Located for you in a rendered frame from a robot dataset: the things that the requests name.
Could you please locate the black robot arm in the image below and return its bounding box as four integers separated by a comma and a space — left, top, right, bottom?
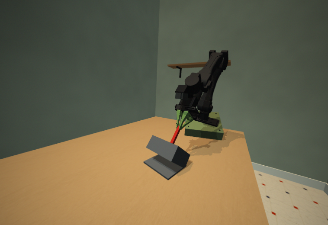
175, 50, 228, 127

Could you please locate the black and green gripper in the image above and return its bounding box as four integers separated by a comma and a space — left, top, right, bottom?
175, 104, 200, 130

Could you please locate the red rectangular peg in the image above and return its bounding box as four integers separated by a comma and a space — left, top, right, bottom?
171, 126, 180, 144

